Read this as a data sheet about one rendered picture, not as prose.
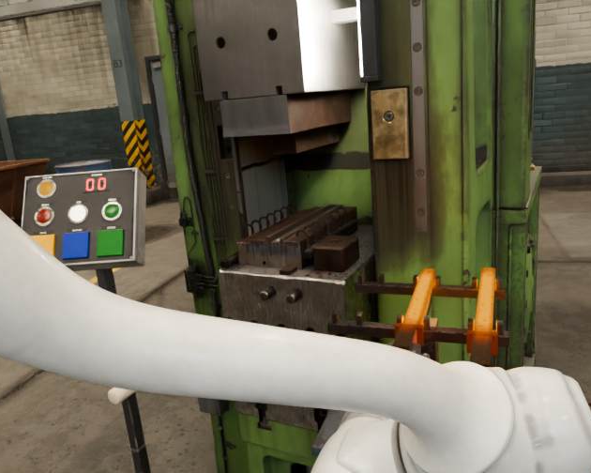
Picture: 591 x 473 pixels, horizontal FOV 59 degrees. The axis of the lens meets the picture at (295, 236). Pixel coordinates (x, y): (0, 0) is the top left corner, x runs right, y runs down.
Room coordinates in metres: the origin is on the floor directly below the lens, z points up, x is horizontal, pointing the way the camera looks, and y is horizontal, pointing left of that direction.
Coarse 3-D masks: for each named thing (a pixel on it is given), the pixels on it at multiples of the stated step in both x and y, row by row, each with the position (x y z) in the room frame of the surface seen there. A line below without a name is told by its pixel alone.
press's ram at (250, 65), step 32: (192, 0) 1.43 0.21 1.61; (224, 0) 1.38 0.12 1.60; (256, 0) 1.34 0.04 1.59; (288, 0) 1.30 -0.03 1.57; (320, 0) 1.40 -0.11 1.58; (352, 0) 1.59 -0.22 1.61; (224, 32) 1.39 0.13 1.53; (256, 32) 1.34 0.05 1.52; (288, 32) 1.30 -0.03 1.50; (320, 32) 1.39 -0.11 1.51; (352, 32) 1.58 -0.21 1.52; (224, 64) 1.39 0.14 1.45; (256, 64) 1.35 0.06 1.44; (288, 64) 1.30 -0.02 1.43; (320, 64) 1.37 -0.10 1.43; (352, 64) 1.57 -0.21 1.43; (224, 96) 1.41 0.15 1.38; (256, 96) 1.35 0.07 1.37
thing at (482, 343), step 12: (480, 276) 1.01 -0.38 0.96; (492, 276) 1.01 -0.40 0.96; (480, 288) 0.95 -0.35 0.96; (492, 288) 0.94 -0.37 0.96; (480, 300) 0.89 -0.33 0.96; (492, 300) 0.88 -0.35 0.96; (480, 312) 0.84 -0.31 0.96; (492, 312) 0.84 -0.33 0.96; (480, 324) 0.79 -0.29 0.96; (468, 336) 0.75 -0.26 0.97; (480, 336) 0.74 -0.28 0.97; (492, 336) 0.74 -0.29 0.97; (468, 348) 0.75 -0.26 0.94; (480, 348) 0.70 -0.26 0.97; (492, 348) 0.74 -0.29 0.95; (480, 360) 0.67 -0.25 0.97
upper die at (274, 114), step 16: (272, 96) 1.33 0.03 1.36; (288, 96) 1.32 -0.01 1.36; (304, 96) 1.39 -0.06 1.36; (320, 96) 1.48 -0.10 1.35; (336, 96) 1.58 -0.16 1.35; (224, 112) 1.40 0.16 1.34; (240, 112) 1.38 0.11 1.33; (256, 112) 1.35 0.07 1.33; (272, 112) 1.33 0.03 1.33; (288, 112) 1.31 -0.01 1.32; (304, 112) 1.39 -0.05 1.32; (320, 112) 1.48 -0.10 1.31; (336, 112) 1.57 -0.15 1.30; (224, 128) 1.40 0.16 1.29; (240, 128) 1.38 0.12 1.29; (256, 128) 1.36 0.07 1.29; (272, 128) 1.33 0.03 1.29; (288, 128) 1.31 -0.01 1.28; (304, 128) 1.38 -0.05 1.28
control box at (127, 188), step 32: (32, 192) 1.52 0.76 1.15; (64, 192) 1.51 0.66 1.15; (96, 192) 1.50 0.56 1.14; (128, 192) 1.49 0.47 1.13; (32, 224) 1.47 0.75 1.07; (64, 224) 1.46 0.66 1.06; (96, 224) 1.45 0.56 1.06; (128, 224) 1.44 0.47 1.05; (96, 256) 1.40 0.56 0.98; (128, 256) 1.39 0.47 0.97
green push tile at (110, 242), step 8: (104, 232) 1.43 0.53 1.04; (112, 232) 1.43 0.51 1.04; (120, 232) 1.42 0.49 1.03; (104, 240) 1.42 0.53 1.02; (112, 240) 1.41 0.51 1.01; (120, 240) 1.41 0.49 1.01; (104, 248) 1.41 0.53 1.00; (112, 248) 1.40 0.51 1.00; (120, 248) 1.40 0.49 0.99; (104, 256) 1.40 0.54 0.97
